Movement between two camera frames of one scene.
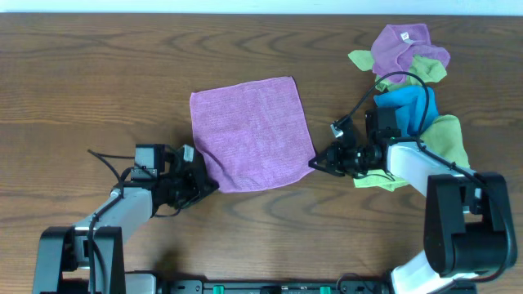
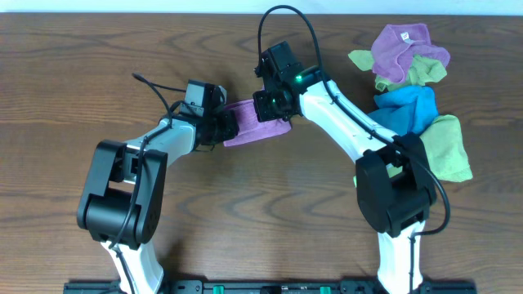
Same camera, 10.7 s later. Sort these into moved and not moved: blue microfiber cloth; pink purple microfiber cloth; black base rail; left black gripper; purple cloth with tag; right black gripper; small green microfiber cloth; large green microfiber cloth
Moved: right black gripper; pink purple microfiber cloth; left black gripper
Not moved: purple cloth with tag; black base rail; large green microfiber cloth; small green microfiber cloth; blue microfiber cloth
